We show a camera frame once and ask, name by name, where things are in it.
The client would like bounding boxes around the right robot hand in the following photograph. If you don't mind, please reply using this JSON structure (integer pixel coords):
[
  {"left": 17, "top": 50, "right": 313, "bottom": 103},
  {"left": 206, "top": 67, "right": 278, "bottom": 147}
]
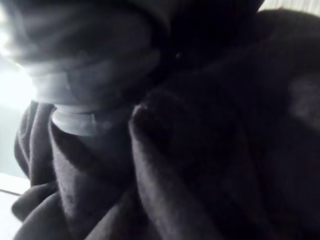
[{"left": 0, "top": 0, "right": 266, "bottom": 137}]

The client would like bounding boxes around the dark fleece garment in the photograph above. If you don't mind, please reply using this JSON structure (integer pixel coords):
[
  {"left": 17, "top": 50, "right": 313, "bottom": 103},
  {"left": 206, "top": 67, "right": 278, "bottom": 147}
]
[{"left": 11, "top": 8, "right": 320, "bottom": 240}]

